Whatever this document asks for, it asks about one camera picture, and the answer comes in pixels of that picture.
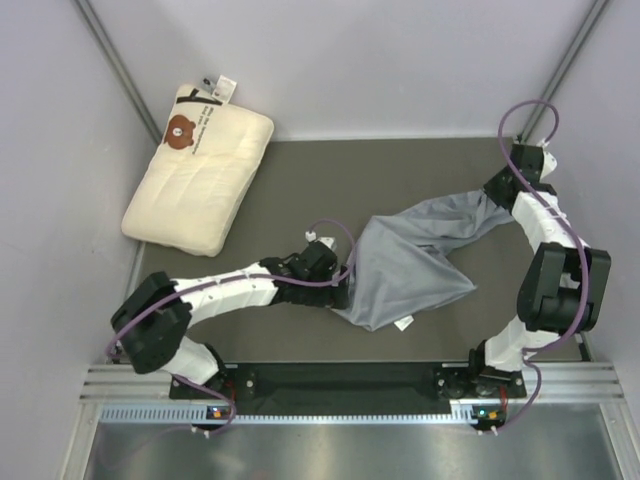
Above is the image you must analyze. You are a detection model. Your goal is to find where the grey fabric pillowcase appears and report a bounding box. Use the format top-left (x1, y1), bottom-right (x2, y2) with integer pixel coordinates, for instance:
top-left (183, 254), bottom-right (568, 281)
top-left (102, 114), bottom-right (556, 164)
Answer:
top-left (337, 190), bottom-right (513, 332)

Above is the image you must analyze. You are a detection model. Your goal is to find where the cream bear print pillow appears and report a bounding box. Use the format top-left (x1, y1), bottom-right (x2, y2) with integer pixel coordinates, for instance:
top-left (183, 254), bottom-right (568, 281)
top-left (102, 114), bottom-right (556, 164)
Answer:
top-left (121, 84), bottom-right (274, 257)

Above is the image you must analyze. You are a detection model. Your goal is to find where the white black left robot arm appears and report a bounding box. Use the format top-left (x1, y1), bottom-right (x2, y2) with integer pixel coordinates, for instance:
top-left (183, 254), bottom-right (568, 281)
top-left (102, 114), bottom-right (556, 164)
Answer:
top-left (111, 255), bottom-right (350, 397)

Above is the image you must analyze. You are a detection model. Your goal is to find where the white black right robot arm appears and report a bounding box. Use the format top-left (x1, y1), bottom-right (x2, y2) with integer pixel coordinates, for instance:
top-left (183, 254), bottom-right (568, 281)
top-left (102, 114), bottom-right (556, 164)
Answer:
top-left (466, 167), bottom-right (611, 396)

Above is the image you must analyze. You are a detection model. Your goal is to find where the white pillow care tag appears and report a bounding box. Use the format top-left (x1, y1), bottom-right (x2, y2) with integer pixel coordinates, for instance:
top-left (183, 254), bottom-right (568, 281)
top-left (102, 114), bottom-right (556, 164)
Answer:
top-left (202, 75), bottom-right (237, 104)

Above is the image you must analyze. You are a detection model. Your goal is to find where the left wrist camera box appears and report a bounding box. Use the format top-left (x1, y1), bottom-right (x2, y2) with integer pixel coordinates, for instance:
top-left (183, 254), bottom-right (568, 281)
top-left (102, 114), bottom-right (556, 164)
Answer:
top-left (298, 230), bottom-right (338, 282)

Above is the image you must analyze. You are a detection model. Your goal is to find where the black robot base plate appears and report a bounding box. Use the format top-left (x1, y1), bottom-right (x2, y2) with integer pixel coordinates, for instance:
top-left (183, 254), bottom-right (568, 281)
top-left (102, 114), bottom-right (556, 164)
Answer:
top-left (168, 360), bottom-right (529, 402)

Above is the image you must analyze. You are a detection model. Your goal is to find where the right rear aluminium post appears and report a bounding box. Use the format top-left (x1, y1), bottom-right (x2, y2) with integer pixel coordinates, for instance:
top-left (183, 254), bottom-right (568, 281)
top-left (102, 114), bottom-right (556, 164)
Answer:
top-left (516, 0), bottom-right (613, 141)

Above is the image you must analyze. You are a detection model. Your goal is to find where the aluminium post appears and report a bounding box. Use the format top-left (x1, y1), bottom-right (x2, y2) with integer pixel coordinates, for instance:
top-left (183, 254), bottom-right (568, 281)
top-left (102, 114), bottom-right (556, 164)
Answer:
top-left (516, 0), bottom-right (613, 141)
top-left (71, 0), bottom-right (161, 144)

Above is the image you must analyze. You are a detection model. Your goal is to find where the slotted grey cable duct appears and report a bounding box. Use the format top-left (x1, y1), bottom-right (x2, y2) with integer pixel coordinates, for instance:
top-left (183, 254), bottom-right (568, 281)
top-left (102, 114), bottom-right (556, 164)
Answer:
top-left (100, 403), bottom-right (504, 425)

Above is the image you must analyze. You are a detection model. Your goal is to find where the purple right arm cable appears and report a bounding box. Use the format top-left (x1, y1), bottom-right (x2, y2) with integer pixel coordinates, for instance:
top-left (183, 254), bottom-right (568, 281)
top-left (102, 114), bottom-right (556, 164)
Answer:
top-left (497, 99), bottom-right (591, 435)

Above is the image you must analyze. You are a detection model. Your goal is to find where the aluminium front frame rail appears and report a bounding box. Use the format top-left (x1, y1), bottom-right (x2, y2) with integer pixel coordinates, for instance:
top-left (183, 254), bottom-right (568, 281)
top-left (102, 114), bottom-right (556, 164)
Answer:
top-left (80, 362), bottom-right (625, 403)

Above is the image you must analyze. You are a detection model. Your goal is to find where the left rear aluminium post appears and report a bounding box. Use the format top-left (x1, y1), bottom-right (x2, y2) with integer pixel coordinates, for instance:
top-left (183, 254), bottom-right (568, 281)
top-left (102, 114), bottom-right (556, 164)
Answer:
top-left (71, 0), bottom-right (161, 144)

